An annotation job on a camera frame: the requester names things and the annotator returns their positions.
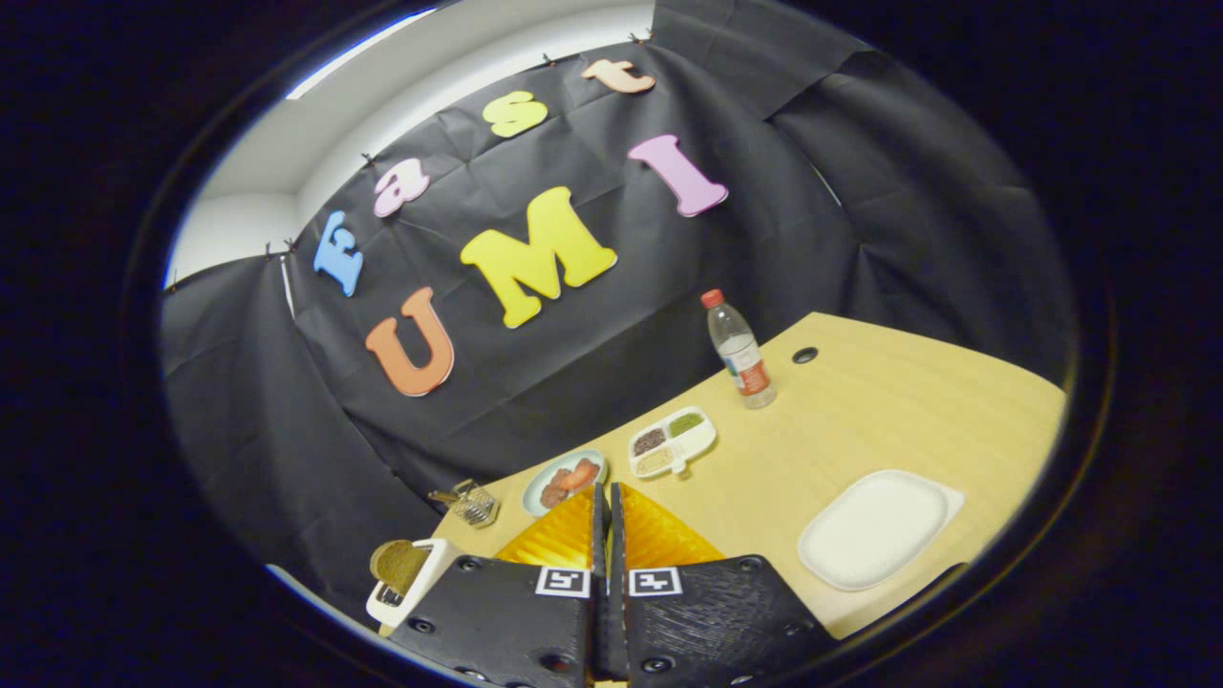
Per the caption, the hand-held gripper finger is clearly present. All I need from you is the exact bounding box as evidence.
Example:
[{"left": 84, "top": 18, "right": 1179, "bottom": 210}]
[
  {"left": 610, "top": 482, "right": 834, "bottom": 688},
  {"left": 387, "top": 483, "right": 610, "bottom": 688}
]

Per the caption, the brown bread slice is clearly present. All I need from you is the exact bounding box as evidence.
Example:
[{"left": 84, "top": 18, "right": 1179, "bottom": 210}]
[{"left": 370, "top": 539, "right": 431, "bottom": 598}]

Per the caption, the pale green round plate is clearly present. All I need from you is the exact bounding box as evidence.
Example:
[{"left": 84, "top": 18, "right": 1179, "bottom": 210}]
[{"left": 522, "top": 448, "right": 609, "bottom": 518}]

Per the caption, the white divided condiment dish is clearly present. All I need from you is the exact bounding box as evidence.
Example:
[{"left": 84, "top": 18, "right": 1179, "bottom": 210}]
[{"left": 627, "top": 406, "right": 718, "bottom": 480}]

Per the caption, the white toaster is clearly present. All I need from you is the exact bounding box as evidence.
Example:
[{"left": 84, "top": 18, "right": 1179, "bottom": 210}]
[{"left": 365, "top": 538, "right": 461, "bottom": 630}]

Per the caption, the clear red-capped water bottle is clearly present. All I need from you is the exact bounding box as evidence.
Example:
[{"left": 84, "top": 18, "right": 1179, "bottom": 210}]
[{"left": 700, "top": 289, "right": 778, "bottom": 411}]

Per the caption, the white rectangular plate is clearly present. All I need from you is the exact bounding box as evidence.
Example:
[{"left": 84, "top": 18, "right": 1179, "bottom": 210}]
[{"left": 797, "top": 468, "right": 966, "bottom": 592}]

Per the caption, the metal wire basket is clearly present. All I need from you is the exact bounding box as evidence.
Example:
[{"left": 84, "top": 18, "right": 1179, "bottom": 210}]
[{"left": 427, "top": 478, "right": 501, "bottom": 529}]

